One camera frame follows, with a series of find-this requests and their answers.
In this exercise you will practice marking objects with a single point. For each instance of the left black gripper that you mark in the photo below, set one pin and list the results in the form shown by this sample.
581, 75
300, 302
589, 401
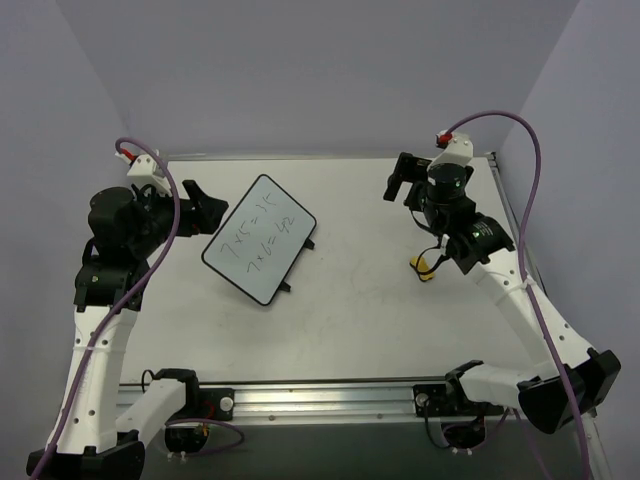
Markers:
183, 215

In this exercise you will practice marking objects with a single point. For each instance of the aluminium right side rail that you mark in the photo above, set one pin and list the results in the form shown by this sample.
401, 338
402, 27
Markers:
514, 223

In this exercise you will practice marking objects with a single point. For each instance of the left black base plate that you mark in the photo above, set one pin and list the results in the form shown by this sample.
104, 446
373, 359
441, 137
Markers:
216, 403

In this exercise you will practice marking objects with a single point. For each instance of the small black-framed whiteboard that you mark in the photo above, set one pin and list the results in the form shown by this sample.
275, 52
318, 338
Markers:
260, 241

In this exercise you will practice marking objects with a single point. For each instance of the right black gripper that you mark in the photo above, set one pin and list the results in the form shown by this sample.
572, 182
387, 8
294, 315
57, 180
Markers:
413, 176

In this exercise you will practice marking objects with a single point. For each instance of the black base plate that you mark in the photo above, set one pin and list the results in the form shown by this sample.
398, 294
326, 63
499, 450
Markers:
216, 403
433, 400

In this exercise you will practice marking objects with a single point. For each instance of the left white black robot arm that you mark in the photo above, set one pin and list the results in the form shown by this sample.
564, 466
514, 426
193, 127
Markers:
90, 440

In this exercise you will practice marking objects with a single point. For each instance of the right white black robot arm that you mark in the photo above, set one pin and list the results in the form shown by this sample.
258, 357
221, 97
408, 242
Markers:
568, 375

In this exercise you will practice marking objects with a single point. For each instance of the aluminium rail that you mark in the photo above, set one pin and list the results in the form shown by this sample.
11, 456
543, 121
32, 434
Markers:
328, 402
514, 223

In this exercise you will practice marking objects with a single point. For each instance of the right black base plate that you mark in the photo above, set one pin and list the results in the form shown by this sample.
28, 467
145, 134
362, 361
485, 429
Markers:
433, 400

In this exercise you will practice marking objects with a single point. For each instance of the aluminium front rail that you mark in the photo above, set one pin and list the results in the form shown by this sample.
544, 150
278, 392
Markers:
328, 402

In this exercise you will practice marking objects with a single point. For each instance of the yellow whiteboard eraser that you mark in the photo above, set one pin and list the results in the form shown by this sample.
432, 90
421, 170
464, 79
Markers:
421, 269

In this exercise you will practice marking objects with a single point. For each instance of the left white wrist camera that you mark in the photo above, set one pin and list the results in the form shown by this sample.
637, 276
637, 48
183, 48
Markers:
143, 170

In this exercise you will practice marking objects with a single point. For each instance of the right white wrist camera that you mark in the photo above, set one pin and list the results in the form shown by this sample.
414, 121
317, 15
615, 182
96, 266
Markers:
456, 148

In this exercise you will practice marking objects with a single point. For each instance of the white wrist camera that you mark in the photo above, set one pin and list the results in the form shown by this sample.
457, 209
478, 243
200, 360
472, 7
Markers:
143, 170
456, 148

